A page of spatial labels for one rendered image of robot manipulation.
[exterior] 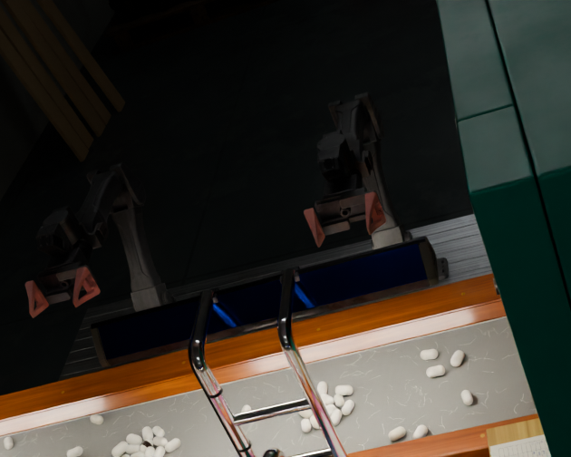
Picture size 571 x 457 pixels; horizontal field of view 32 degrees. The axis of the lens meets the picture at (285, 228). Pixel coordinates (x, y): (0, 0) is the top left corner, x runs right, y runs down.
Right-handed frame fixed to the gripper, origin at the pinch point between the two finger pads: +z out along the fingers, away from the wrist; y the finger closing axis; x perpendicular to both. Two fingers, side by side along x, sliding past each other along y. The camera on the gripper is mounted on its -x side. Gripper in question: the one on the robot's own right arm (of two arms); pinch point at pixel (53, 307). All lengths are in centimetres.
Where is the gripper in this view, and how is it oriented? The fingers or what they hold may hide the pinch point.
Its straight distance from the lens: 203.5
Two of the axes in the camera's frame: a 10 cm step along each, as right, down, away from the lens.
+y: 9.3, -2.4, -2.7
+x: 3.5, 7.8, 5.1
